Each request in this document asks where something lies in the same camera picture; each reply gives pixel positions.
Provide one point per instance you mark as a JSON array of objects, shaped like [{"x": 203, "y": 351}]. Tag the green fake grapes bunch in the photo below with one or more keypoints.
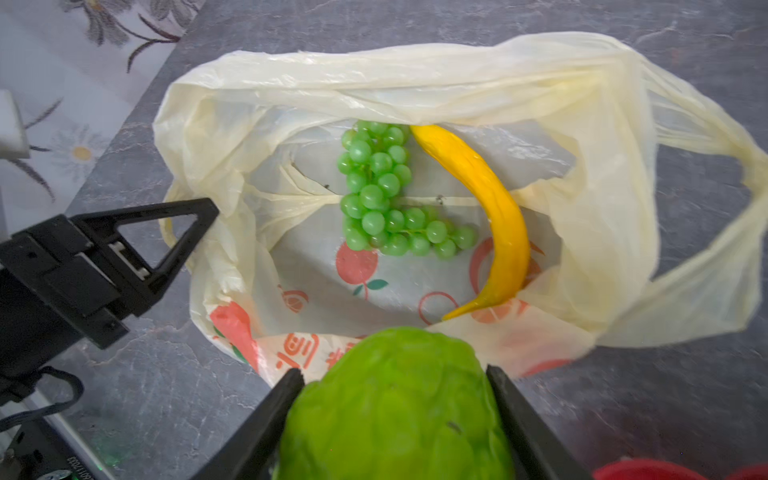
[{"x": 376, "y": 170}]

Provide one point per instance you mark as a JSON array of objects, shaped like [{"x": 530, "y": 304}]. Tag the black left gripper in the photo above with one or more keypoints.
[{"x": 60, "y": 294}]

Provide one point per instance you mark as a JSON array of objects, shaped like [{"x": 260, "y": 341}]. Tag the pale yellow plastic bag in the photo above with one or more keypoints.
[{"x": 570, "y": 123}]

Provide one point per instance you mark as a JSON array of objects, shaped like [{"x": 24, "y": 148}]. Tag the light green bumpy fake fruit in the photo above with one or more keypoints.
[{"x": 403, "y": 403}]

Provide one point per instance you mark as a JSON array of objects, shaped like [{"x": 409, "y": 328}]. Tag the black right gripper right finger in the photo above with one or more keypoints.
[{"x": 540, "y": 452}]

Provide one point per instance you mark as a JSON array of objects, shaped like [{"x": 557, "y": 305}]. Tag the yellow fake banana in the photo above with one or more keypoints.
[{"x": 509, "y": 232}]

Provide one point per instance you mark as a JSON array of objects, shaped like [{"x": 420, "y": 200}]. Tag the red flower-shaped bowl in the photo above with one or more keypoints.
[{"x": 647, "y": 469}]

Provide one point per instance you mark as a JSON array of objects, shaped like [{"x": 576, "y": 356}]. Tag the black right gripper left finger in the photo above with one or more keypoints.
[{"x": 251, "y": 452}]

